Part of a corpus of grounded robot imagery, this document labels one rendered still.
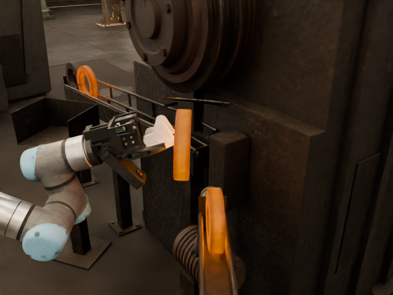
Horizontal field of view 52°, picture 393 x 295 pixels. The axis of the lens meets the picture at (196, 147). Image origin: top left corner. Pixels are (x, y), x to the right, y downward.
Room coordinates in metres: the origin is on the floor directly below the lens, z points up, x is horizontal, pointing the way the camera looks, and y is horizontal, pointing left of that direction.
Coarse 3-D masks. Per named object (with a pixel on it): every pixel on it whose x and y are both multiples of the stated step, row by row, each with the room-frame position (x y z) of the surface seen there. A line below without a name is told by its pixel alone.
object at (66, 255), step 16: (16, 112) 1.49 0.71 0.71; (32, 112) 1.57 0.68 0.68; (48, 112) 1.65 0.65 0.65; (64, 112) 1.62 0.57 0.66; (80, 112) 1.59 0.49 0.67; (96, 112) 1.55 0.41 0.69; (16, 128) 1.47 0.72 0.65; (32, 128) 1.55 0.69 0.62; (48, 128) 1.62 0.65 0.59; (64, 128) 1.60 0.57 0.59; (80, 128) 1.44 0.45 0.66; (32, 144) 1.45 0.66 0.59; (80, 176) 1.52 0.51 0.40; (80, 224) 1.48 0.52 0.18; (80, 240) 1.47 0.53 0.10; (96, 240) 1.58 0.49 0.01; (64, 256) 1.46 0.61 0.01; (80, 256) 1.46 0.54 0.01; (96, 256) 1.46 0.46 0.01
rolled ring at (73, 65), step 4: (68, 64) 2.16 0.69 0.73; (72, 64) 2.12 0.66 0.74; (76, 64) 2.13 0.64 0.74; (68, 68) 2.17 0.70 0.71; (72, 68) 2.12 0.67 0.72; (76, 68) 2.10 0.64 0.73; (68, 72) 2.19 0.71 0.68; (72, 72) 2.20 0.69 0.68; (76, 72) 2.09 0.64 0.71; (68, 76) 2.19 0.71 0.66; (72, 76) 2.21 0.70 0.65; (76, 76) 2.08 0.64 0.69; (68, 80) 2.19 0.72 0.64; (72, 80) 2.20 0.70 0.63; (76, 80) 2.09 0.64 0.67; (68, 84) 2.20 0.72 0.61; (72, 84) 2.18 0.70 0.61; (76, 88) 2.10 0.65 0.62
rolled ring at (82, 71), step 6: (84, 66) 2.00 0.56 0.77; (78, 72) 2.03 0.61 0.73; (84, 72) 1.97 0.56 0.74; (90, 72) 1.96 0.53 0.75; (78, 78) 2.04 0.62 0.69; (84, 78) 2.06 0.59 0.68; (90, 78) 1.93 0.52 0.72; (78, 84) 2.05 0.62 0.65; (84, 84) 2.05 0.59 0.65; (90, 84) 1.93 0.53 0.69; (96, 84) 1.94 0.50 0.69; (84, 90) 2.03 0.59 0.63; (90, 90) 1.94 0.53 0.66; (96, 90) 1.94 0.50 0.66; (96, 96) 1.95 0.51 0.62
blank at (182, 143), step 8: (176, 112) 0.79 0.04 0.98; (184, 112) 0.78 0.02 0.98; (176, 120) 0.76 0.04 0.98; (184, 120) 0.76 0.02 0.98; (176, 128) 0.74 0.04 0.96; (184, 128) 0.74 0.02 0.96; (176, 136) 0.73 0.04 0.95; (184, 136) 0.73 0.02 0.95; (176, 144) 0.72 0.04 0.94; (184, 144) 0.72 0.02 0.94; (176, 152) 0.71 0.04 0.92; (184, 152) 0.71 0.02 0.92; (176, 160) 0.71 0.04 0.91; (184, 160) 0.71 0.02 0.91; (176, 168) 0.71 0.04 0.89; (184, 168) 0.71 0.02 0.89; (176, 176) 0.72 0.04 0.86; (184, 176) 0.72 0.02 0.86
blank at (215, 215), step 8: (208, 192) 0.80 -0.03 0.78; (216, 192) 0.79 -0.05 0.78; (208, 200) 0.79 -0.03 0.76; (216, 200) 0.76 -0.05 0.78; (208, 208) 0.78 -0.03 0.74; (216, 208) 0.74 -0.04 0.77; (224, 208) 0.75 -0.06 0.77; (208, 216) 0.82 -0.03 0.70; (216, 216) 0.73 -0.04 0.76; (224, 216) 0.73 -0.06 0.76; (208, 224) 0.81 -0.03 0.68; (216, 224) 0.72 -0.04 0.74; (224, 224) 0.72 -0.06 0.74; (208, 232) 0.78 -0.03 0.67; (216, 232) 0.71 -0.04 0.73; (224, 232) 0.72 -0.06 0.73; (208, 240) 0.76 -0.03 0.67; (216, 240) 0.71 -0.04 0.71; (224, 240) 0.71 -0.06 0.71; (208, 248) 0.76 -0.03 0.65; (216, 248) 0.72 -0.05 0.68; (224, 248) 0.72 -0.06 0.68
